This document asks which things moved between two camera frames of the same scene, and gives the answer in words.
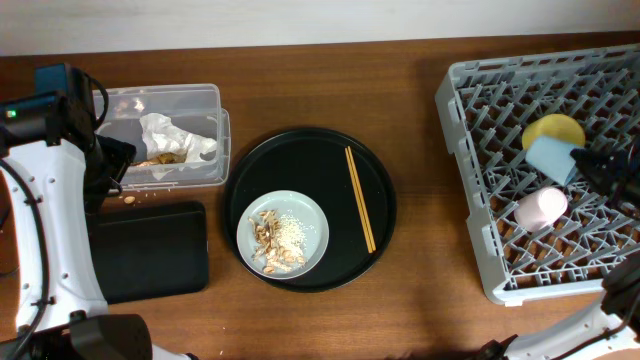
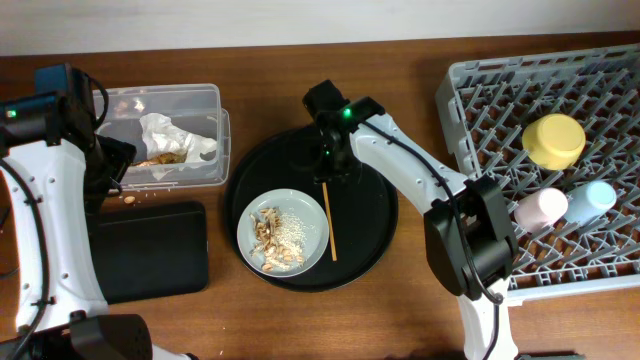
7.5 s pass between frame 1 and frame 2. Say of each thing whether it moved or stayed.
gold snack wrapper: stayed
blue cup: moved
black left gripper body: stayed
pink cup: stayed
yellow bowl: stayed
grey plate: stayed
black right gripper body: moved
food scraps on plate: stayed
